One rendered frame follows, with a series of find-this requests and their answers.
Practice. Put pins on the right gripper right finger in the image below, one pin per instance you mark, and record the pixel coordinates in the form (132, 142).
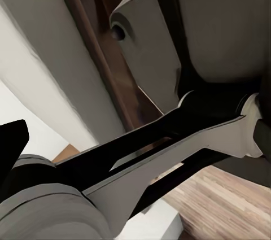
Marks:
(262, 137)

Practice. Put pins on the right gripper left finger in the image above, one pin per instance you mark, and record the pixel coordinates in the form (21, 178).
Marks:
(14, 136)

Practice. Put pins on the bed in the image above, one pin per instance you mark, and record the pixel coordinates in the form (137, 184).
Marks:
(59, 59)

